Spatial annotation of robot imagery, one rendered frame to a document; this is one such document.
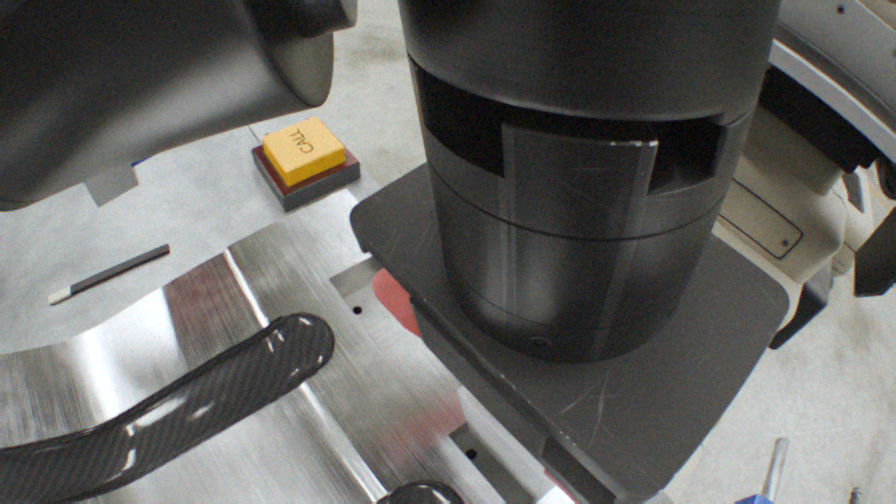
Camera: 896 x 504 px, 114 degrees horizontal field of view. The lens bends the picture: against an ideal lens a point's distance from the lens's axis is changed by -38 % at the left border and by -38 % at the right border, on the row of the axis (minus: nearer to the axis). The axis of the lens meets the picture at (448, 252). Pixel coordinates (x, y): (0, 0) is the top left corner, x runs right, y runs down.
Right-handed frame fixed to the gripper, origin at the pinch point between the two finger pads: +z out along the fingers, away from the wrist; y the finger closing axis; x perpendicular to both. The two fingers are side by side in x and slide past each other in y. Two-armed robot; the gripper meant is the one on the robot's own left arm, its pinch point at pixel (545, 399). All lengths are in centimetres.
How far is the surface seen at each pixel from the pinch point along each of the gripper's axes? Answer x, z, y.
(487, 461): -2.4, 7.1, -1.1
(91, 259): -20.5, 5.0, -35.1
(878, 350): 164, 134, 75
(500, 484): -2.7, 7.3, 0.3
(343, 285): -2.4, 3.6, -13.6
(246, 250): -6.2, 0.9, -17.8
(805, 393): 104, 120, 43
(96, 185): -13.2, -4.8, -25.9
